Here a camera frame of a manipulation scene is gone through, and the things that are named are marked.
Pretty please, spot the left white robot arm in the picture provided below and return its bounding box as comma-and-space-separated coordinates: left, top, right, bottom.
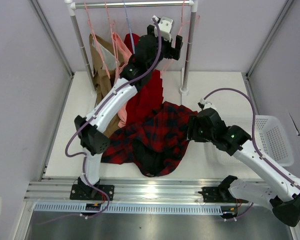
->
74, 18, 183, 200

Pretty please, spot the pink hanging garment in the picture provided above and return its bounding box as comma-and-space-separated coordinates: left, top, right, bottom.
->
113, 32, 132, 128

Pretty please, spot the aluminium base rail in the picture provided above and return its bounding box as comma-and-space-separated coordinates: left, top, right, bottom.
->
24, 177, 273, 206

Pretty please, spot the black mounting plate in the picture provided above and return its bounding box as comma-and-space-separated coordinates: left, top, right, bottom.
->
69, 184, 115, 201
198, 186, 248, 204

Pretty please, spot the metal clothes rack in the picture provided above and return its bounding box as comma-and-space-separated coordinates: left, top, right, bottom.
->
64, 0, 199, 120

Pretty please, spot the white plastic basket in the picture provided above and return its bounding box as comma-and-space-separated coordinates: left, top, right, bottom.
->
204, 115, 295, 167

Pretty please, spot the red hanging garment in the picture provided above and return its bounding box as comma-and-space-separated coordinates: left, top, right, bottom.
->
120, 34, 163, 126

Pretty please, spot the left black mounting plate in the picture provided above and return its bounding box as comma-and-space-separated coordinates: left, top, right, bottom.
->
69, 184, 115, 201

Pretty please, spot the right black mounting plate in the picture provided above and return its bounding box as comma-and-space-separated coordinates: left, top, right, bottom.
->
198, 186, 248, 204

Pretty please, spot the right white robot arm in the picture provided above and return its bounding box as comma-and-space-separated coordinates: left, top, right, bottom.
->
187, 108, 300, 227

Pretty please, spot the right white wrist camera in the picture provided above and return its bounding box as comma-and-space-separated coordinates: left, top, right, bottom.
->
197, 98, 217, 111

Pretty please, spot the tan hanging garment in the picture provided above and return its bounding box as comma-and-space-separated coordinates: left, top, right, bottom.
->
89, 34, 120, 138

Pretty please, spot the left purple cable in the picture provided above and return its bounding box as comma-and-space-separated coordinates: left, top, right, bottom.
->
64, 16, 163, 220

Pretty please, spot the blue hanger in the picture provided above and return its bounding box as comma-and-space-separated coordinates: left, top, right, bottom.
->
122, 0, 135, 54

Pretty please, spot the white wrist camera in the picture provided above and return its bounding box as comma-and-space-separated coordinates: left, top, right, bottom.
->
197, 98, 217, 111
153, 15, 173, 43

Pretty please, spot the red plaid skirt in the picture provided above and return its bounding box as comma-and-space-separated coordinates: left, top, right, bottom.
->
101, 101, 197, 177

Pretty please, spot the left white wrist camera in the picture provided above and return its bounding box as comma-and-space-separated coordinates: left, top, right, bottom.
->
153, 15, 173, 43

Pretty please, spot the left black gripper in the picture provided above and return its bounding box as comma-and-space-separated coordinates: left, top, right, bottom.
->
147, 25, 183, 73

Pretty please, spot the slotted white cable duct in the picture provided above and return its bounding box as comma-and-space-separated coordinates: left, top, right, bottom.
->
34, 201, 223, 216

